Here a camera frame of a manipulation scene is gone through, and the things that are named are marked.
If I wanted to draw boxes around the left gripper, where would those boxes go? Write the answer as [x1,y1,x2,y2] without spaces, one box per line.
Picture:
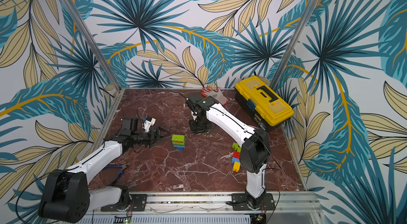
[131,125,171,149]

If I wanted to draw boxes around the light green square brick front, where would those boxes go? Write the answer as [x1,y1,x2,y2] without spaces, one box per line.
[232,142,239,151]

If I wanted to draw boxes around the red brick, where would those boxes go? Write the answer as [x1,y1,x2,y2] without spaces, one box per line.
[233,151,241,159]

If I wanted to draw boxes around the blue long brick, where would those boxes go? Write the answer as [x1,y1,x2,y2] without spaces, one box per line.
[232,157,240,164]

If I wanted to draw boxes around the yellow square brick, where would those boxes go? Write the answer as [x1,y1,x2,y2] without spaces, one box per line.
[233,161,241,173]

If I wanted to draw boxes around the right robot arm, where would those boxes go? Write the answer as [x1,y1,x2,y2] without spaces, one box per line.
[185,95,271,210]

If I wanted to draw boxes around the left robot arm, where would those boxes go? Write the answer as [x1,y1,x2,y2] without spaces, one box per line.
[38,127,169,223]

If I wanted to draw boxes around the red white work glove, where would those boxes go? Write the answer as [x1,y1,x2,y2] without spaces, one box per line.
[201,86,229,106]

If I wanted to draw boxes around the yellow black toolbox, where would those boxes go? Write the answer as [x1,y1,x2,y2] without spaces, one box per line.
[235,76,294,131]

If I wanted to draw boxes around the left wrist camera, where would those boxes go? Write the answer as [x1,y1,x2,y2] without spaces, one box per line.
[122,117,156,136]

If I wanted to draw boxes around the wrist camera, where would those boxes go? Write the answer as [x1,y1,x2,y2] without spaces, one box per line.
[185,95,202,120]
[122,117,156,136]

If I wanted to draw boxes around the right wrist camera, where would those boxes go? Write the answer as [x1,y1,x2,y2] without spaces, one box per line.
[185,95,202,120]

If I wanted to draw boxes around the blue handled pliers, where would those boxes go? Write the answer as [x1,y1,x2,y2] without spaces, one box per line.
[103,163,130,186]

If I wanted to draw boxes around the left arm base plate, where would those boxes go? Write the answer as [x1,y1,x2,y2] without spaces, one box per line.
[101,194,147,212]

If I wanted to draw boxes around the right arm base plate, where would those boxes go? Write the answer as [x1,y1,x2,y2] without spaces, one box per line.
[227,193,277,211]

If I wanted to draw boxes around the left aluminium post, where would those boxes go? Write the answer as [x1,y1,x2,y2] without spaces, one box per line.
[61,0,121,92]

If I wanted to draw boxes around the aluminium post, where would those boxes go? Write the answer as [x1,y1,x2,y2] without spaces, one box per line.
[270,0,319,90]
[61,0,121,92]

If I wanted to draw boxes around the aluminium front rail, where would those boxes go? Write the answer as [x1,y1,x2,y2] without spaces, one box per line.
[50,191,325,224]

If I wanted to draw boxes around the right aluminium post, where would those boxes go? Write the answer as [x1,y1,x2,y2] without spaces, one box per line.
[270,0,319,90]

